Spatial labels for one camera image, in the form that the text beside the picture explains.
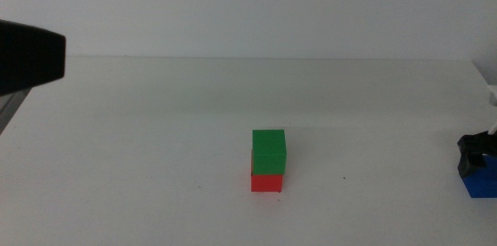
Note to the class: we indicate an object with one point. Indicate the red cube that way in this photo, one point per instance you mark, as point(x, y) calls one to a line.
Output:
point(266, 183)

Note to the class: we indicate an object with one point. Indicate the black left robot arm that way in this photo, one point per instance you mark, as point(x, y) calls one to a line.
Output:
point(27, 57)

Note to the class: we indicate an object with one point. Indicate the green cube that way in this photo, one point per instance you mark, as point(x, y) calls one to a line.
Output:
point(268, 152)

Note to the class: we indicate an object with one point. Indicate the blue cube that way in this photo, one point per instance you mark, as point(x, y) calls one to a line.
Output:
point(483, 184)

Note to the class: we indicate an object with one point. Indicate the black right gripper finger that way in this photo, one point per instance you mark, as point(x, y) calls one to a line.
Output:
point(468, 156)

